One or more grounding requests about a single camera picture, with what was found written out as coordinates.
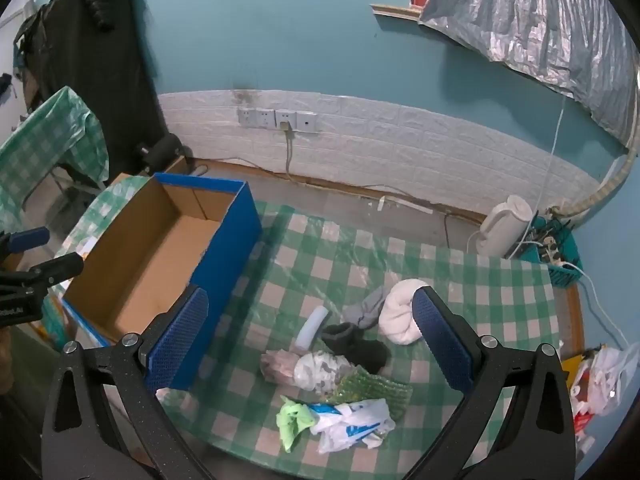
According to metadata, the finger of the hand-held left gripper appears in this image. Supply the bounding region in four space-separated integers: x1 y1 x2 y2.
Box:
0 252 85 296
0 226 51 261

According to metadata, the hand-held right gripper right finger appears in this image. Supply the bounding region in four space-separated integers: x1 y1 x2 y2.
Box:
411 285 576 480

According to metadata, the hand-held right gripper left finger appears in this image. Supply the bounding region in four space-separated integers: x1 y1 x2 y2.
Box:
41 285 216 480

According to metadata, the white towel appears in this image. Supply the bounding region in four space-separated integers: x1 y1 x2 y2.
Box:
378 278 427 346

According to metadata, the black sock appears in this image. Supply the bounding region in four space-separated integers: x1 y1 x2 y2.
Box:
321 322 392 375

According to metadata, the grey sock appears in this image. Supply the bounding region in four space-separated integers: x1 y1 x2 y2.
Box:
341 286 387 331

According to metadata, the green bubble wrap packet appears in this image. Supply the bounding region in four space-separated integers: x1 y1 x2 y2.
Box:
327 366 414 421

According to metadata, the blue cardboard box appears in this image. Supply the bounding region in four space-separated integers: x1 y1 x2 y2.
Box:
62 172 263 393

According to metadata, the white blue plastic bag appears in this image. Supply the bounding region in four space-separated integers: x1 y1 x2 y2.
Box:
305 399 396 453

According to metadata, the grey pink bag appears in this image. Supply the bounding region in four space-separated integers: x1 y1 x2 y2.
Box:
294 351 356 396

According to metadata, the white foam tube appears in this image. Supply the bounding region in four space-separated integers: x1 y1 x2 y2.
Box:
295 306 329 352

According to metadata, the light green cloth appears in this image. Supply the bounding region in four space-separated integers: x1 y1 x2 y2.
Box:
277 396 321 453

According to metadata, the green checked chair cover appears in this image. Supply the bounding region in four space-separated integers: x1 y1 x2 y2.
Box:
0 86 110 233

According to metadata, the white electric kettle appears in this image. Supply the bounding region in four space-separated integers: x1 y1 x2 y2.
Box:
475 195 535 260

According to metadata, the yellow packet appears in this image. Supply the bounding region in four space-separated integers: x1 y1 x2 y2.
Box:
560 355 589 387

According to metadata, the white power strip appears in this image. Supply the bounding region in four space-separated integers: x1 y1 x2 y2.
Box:
536 239 567 267

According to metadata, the green checked tablecloth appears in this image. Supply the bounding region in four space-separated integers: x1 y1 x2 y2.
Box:
42 174 557 461

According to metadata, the blue plastic basket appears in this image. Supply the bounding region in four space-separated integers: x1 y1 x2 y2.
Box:
517 216 584 291

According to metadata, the black cylindrical device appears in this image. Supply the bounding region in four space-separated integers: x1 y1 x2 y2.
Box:
137 133 184 171

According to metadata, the red white packet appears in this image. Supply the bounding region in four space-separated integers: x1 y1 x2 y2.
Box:
572 405 598 456

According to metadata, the black jacket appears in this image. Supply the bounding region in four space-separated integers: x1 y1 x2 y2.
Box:
15 0 168 176

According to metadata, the silver tarp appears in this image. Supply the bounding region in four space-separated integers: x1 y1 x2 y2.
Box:
419 0 640 148

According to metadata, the wooden window sill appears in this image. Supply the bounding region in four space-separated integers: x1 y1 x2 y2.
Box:
370 4 426 22

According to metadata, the thin white hanging cord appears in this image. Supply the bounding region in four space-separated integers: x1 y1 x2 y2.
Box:
529 95 567 223

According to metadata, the corrugated hose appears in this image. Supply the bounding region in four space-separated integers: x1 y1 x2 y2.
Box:
547 149 637 216

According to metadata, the plug with grey cable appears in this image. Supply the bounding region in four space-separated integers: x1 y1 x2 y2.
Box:
280 120 299 179

